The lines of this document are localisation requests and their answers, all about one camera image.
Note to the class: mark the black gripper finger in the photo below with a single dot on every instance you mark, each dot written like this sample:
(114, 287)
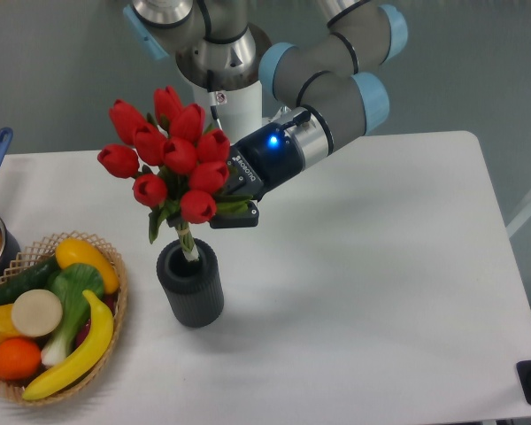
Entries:
(248, 218)

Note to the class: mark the dark blue black gripper body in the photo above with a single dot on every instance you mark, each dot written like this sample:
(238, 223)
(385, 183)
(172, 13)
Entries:
(262, 161)

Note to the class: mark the red tulip bouquet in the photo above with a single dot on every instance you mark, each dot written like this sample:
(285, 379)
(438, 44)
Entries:
(178, 165)

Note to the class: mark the dark grey ribbed vase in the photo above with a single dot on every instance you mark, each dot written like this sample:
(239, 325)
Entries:
(193, 289)

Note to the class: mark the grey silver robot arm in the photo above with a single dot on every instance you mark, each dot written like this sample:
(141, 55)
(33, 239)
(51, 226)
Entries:
(283, 107)

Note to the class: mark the red fruit in basket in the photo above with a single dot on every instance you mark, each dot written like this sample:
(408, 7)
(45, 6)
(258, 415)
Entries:
(110, 301)

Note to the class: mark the yellow squash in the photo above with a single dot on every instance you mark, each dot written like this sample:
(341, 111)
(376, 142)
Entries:
(76, 251)

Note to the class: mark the green bok choy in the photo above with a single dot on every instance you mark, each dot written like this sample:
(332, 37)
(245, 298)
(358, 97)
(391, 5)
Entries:
(68, 286)

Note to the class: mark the yellow banana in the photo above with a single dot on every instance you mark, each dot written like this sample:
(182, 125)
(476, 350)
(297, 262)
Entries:
(79, 362)

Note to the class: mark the woven wicker basket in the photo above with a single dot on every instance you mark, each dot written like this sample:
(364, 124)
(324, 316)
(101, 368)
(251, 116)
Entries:
(30, 256)

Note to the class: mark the green cucumber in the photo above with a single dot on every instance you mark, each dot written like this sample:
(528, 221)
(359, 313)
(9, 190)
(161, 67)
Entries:
(33, 278)

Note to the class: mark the beige round slice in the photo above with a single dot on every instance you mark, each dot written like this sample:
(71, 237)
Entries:
(36, 313)

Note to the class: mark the orange fruit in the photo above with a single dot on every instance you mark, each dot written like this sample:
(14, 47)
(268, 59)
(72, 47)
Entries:
(20, 358)

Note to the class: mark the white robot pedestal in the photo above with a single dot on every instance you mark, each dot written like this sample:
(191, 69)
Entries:
(237, 112)

